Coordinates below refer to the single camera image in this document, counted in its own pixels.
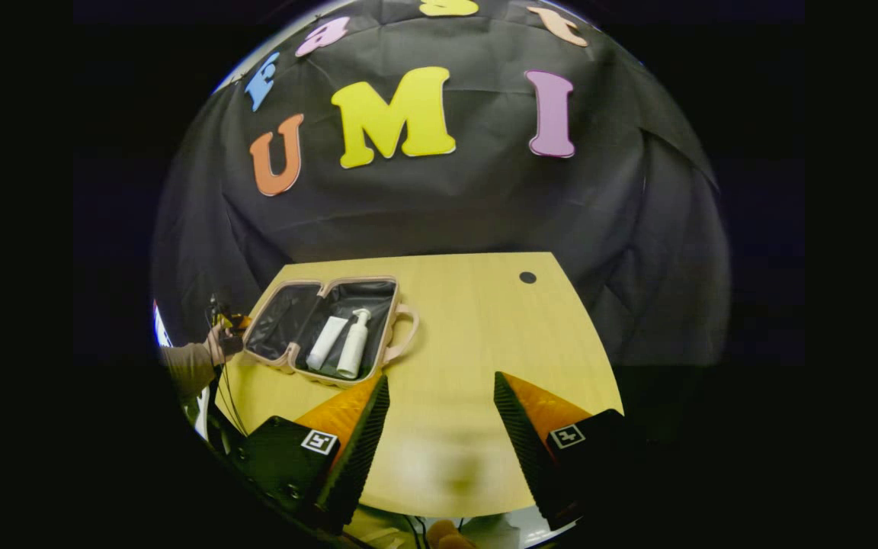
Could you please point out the black backdrop cloth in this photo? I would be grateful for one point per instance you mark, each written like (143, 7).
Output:
(447, 213)

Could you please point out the white skin care tube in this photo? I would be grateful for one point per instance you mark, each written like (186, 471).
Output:
(327, 343)

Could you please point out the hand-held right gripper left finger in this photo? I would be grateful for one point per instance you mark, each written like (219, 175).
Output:
(355, 450)

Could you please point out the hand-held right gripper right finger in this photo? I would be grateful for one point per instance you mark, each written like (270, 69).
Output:
(523, 442)

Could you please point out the black desk grommet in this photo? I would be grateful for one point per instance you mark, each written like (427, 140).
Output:
(528, 277)

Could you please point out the white pump bottle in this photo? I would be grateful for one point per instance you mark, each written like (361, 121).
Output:
(354, 347)

